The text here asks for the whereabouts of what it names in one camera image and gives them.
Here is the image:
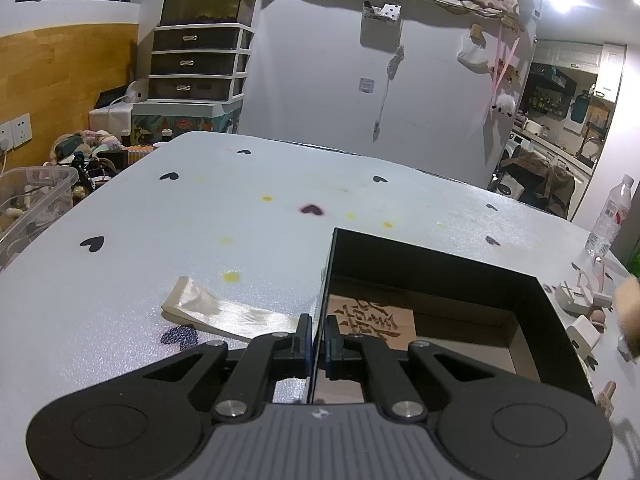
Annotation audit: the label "white hanging pouch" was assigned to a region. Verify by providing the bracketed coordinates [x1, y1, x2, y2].
[457, 37, 488, 68]

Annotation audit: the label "teal patterned cabinet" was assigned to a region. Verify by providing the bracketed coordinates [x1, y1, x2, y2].
[131, 101, 245, 143]

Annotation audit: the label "white bag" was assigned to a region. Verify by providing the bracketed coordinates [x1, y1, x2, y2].
[492, 172, 525, 198]

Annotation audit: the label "brown jacket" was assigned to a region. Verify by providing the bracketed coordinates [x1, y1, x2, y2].
[500, 152, 576, 218]

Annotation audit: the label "small pink bottle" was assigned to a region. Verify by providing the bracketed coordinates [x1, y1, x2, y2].
[597, 381, 618, 421]

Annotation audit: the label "glass fish tank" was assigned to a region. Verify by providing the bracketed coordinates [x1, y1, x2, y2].
[160, 0, 261, 27]

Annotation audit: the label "clear plastic water bottle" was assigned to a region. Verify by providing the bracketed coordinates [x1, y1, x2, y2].
[585, 174, 635, 258]

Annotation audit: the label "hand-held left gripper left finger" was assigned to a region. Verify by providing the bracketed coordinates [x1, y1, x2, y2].
[142, 314, 314, 423]

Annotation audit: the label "black and white drawer unit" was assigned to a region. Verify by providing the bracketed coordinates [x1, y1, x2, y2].
[147, 24, 256, 103]

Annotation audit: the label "teal hanging bag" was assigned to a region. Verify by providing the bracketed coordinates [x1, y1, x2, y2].
[570, 91, 591, 123]

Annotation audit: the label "pile of plush toys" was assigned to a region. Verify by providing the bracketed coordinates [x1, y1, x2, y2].
[45, 130, 131, 196]

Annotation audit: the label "black tablet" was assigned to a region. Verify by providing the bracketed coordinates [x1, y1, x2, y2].
[94, 87, 130, 109]

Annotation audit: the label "white charger adapter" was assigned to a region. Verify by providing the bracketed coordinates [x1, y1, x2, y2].
[566, 314, 604, 359]

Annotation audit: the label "pink ribbons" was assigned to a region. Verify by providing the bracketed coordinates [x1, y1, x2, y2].
[487, 25, 521, 111]

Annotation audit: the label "black spice rack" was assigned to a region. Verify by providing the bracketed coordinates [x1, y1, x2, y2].
[525, 72, 576, 121]

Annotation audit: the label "clear plastic storage bin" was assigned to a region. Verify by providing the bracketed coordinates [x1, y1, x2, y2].
[0, 165, 80, 273]

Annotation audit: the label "black cardboard box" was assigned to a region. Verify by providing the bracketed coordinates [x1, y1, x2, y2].
[306, 227, 598, 406]

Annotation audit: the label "carved wooden block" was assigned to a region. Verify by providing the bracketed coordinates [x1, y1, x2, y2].
[327, 294, 417, 351]

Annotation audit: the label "hanging grey cable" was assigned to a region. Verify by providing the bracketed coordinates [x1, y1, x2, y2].
[372, 45, 406, 141]

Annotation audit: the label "white washing machine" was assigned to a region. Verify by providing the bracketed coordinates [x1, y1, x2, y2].
[505, 132, 533, 161]

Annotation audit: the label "oval wooden block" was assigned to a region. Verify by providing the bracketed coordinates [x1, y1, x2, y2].
[612, 275, 640, 356]

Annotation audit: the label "white kitchen cabinet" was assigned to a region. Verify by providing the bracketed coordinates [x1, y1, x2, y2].
[532, 40, 627, 103]

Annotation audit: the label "white plug adapter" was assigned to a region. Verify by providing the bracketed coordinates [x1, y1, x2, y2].
[554, 281, 592, 314]

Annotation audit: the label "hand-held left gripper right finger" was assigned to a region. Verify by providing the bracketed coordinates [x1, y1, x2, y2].
[324, 314, 501, 421]

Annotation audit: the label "cream satin ribbon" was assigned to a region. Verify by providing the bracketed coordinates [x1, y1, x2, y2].
[160, 276, 313, 346]

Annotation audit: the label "white storage box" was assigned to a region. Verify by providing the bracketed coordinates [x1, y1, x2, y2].
[89, 105, 135, 148]

